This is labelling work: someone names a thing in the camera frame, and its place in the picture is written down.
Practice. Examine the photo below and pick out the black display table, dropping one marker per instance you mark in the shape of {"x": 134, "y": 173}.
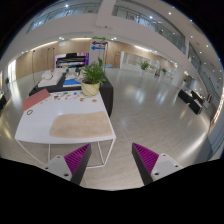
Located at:
{"x": 106, "y": 91}

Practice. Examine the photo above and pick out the blue board on table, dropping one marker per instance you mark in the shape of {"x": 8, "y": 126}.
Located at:
{"x": 71, "y": 83}

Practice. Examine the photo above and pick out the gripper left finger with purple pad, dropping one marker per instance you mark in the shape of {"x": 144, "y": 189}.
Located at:
{"x": 72, "y": 166}

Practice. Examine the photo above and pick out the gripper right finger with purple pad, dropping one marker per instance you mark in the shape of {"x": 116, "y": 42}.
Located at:
{"x": 153, "y": 166}

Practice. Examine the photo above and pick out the red paper sheet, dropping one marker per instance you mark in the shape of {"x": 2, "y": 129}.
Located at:
{"x": 35, "y": 98}

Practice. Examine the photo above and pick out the distant potted plant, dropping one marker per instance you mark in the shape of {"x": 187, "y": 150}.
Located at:
{"x": 144, "y": 65}

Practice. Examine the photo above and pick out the beige towel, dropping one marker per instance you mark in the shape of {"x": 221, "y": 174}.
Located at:
{"x": 89, "y": 125}

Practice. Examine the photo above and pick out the black bench seats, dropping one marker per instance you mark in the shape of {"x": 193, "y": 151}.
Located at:
{"x": 192, "y": 100}

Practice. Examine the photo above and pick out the potted green plant striped pot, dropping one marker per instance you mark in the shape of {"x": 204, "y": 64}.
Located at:
{"x": 93, "y": 77}

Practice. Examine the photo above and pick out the directional sign pillar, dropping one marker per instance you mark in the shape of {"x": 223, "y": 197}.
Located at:
{"x": 97, "y": 49}

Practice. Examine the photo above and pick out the white architectural model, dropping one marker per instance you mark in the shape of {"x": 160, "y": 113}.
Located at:
{"x": 51, "y": 77}

